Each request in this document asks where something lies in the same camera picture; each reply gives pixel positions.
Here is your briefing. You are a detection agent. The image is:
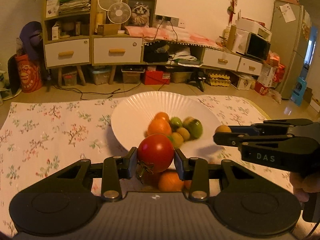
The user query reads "egg carton tray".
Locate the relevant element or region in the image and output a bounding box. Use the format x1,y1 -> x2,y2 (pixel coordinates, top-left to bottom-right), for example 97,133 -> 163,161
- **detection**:
205,69 -> 231,87

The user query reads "pink cloth on sideboard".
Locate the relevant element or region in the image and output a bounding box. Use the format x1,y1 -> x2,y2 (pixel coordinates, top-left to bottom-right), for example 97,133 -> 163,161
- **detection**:
125,26 -> 222,50

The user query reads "yellow-brown tomato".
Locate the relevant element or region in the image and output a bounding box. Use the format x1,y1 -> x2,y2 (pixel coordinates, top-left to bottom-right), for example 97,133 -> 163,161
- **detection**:
215,125 -> 232,133

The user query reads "floral tablecloth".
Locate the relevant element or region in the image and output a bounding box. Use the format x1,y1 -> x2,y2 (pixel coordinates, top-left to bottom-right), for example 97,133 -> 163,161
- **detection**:
1,95 -> 292,236

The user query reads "green oval fruit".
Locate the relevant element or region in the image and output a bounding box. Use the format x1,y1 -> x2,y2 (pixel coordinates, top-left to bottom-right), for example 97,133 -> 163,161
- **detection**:
187,119 -> 203,139

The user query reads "right hand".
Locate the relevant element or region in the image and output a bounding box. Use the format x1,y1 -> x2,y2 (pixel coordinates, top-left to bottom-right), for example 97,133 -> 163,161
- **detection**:
290,172 -> 320,203

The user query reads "small orange tomato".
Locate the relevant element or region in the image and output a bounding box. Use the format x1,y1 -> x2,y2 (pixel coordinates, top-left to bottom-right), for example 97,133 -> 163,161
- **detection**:
154,112 -> 170,122

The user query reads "large red tomato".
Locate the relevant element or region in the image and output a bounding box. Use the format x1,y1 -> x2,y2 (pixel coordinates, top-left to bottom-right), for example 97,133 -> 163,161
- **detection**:
137,134 -> 174,173

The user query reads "pale yellow round fruit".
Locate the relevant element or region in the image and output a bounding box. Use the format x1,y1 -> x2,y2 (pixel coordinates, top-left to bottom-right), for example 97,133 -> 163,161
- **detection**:
183,116 -> 194,128

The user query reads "silver refrigerator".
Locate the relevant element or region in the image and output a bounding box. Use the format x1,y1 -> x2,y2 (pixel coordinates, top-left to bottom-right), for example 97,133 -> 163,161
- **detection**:
270,0 -> 311,100

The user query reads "long low sideboard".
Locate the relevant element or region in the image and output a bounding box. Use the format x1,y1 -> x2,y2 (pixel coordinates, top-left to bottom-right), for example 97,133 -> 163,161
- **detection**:
143,41 -> 263,76

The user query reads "large orange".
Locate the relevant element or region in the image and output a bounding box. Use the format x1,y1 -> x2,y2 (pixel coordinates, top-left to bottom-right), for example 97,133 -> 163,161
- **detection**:
147,119 -> 172,136

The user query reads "white drawer cabinet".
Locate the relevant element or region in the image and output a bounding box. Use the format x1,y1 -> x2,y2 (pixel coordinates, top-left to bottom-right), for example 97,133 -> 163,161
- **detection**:
91,34 -> 144,85

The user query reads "small yellow longan fruit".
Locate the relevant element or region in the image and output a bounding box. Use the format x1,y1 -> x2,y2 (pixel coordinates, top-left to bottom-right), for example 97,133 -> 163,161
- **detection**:
176,127 -> 191,141

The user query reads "small green tomato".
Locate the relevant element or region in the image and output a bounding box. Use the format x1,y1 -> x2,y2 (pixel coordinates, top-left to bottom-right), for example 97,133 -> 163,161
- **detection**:
169,116 -> 183,131

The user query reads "clear plastic storage bin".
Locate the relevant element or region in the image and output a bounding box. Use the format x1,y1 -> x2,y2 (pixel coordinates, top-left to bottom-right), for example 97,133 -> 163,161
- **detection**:
89,67 -> 111,85

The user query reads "purple helmet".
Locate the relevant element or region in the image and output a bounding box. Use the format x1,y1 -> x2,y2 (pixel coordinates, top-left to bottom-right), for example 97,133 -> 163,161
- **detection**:
20,21 -> 43,61

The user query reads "framed cat picture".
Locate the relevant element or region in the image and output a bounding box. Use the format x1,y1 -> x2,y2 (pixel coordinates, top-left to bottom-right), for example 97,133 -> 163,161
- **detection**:
123,0 -> 157,27

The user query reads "orange mandarin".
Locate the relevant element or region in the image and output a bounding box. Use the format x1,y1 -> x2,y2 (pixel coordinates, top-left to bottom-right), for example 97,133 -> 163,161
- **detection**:
158,171 -> 184,192

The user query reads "wooden shelf cabinet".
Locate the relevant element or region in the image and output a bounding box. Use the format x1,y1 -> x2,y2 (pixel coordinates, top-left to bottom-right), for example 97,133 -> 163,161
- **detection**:
42,0 -> 97,85

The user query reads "red storage box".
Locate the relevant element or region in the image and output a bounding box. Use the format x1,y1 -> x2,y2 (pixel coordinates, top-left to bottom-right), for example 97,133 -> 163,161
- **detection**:
143,70 -> 170,85

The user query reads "black microwave oven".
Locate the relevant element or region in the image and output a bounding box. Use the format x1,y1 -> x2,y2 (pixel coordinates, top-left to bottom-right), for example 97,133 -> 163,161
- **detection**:
245,33 -> 271,60

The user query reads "white desk fan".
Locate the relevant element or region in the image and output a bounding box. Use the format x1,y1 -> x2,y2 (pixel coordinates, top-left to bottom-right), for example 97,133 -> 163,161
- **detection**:
107,2 -> 131,24

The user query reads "blue plastic stool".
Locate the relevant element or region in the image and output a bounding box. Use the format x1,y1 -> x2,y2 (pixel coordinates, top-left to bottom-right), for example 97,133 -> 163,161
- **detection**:
291,77 -> 307,106

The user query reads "white fluted plate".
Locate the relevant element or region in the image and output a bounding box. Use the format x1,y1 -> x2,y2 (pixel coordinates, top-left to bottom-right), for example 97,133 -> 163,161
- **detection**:
111,91 -> 222,160

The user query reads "orange printed bag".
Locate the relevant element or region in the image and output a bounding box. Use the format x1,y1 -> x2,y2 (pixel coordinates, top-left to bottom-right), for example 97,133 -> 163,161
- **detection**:
15,54 -> 43,93

